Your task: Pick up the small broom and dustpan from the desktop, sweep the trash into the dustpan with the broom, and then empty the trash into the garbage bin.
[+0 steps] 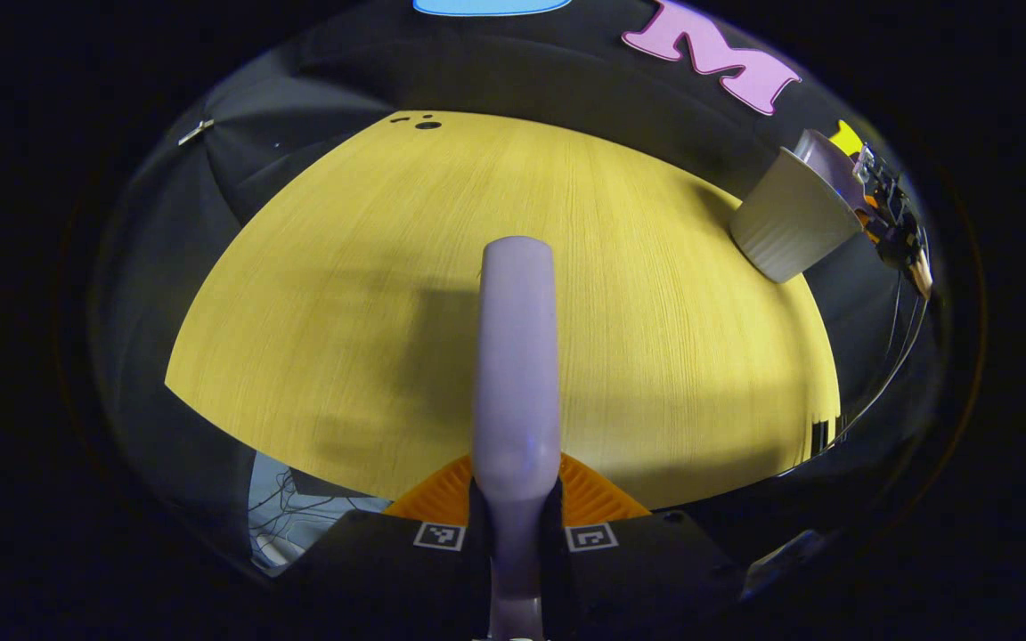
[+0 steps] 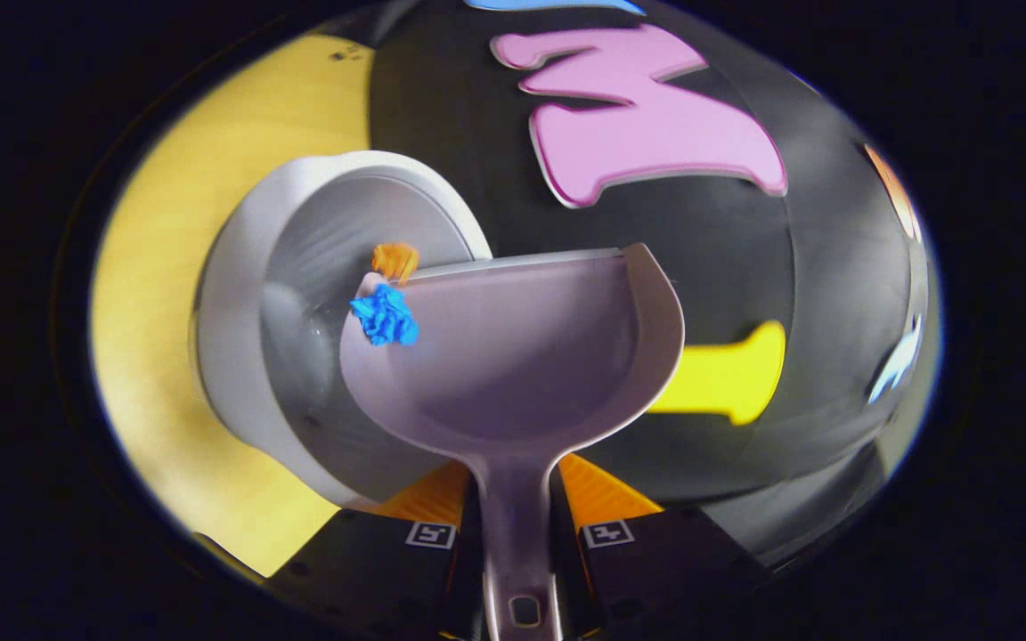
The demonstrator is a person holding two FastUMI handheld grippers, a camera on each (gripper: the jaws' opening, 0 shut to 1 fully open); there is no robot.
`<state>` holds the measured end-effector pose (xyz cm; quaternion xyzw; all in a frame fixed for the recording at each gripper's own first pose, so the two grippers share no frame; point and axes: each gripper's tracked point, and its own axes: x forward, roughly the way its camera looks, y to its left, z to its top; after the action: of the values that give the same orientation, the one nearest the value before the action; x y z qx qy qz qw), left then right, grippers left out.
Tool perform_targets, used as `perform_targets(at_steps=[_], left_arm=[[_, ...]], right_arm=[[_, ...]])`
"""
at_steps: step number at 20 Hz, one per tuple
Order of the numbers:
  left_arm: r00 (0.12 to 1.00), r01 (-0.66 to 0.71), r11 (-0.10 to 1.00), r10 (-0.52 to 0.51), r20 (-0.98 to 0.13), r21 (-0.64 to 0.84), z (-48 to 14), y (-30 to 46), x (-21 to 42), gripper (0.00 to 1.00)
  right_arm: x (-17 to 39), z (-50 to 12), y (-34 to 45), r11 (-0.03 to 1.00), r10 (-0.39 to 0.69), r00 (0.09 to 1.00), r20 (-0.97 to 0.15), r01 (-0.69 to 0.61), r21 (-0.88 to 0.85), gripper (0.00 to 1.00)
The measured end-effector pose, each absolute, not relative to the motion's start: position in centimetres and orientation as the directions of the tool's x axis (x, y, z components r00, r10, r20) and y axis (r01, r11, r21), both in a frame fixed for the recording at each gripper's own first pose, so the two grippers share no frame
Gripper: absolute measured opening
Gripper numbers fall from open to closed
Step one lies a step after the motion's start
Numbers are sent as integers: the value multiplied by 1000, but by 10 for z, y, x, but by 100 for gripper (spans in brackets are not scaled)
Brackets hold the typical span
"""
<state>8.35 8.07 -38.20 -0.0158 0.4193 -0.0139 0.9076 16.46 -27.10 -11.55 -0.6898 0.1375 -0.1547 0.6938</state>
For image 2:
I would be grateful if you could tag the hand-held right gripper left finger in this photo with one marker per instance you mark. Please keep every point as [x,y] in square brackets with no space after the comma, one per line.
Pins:
[362,570]

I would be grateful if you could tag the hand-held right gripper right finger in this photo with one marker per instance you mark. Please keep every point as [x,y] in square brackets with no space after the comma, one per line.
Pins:
[655,570]

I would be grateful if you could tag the blue paper trash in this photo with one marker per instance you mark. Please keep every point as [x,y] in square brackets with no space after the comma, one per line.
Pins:
[384,316]

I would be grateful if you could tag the light purple dustpan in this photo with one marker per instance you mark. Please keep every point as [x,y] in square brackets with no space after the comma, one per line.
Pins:
[513,356]

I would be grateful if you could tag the white ribbed garbage bin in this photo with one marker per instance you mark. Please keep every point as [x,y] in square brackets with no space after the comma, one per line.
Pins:
[299,267]

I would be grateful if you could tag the orange paper trash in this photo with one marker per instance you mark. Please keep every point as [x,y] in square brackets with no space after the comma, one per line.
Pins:
[395,260]

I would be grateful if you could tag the wooden desktop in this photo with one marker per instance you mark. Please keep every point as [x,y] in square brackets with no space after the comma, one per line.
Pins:
[157,267]

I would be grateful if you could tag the black backdrop cloth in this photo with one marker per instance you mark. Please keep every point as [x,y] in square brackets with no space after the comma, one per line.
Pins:
[745,258]

